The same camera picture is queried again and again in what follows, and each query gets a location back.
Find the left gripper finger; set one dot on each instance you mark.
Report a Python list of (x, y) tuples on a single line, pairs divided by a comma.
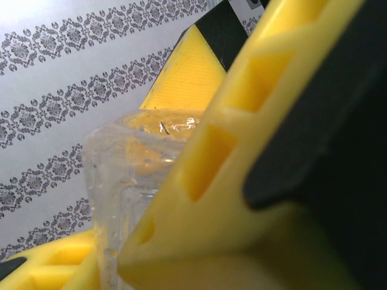
[(45, 272)]

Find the clear bottle green-white cap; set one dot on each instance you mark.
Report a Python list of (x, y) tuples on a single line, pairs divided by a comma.
[(121, 181)]

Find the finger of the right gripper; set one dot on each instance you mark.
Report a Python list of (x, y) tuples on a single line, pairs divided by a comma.
[(187, 75), (272, 241)]

